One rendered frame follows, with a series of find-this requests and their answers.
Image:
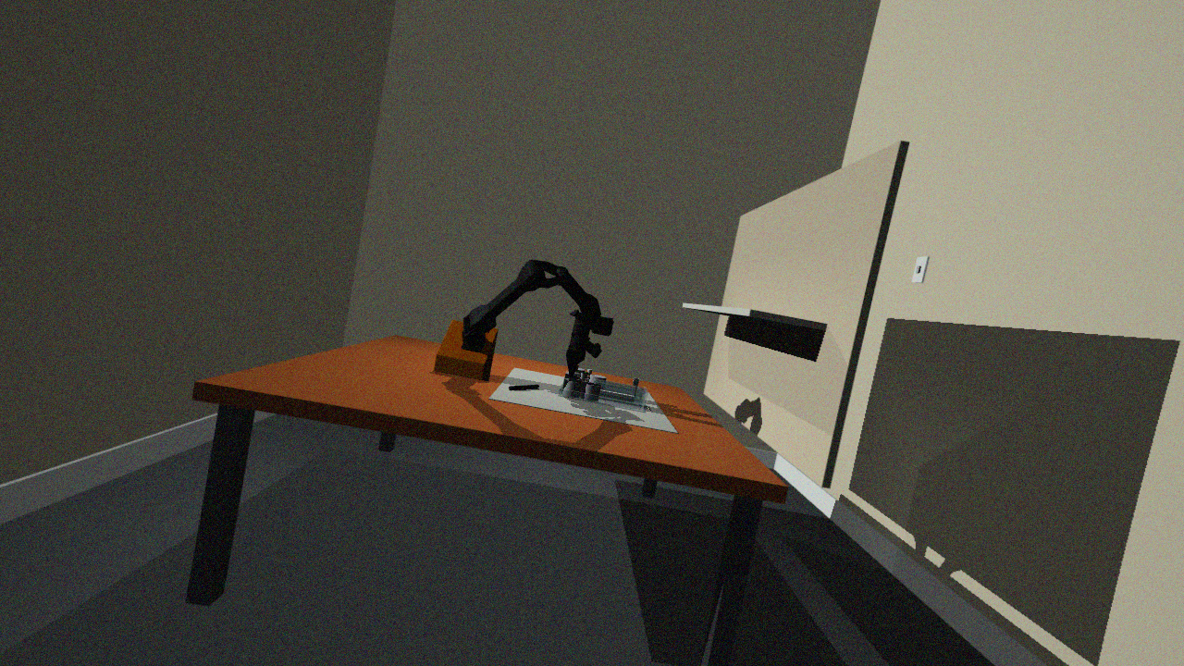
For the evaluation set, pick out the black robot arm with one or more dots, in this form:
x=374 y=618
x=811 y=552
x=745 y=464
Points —
x=531 y=277

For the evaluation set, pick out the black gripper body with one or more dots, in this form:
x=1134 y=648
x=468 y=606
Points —
x=576 y=349

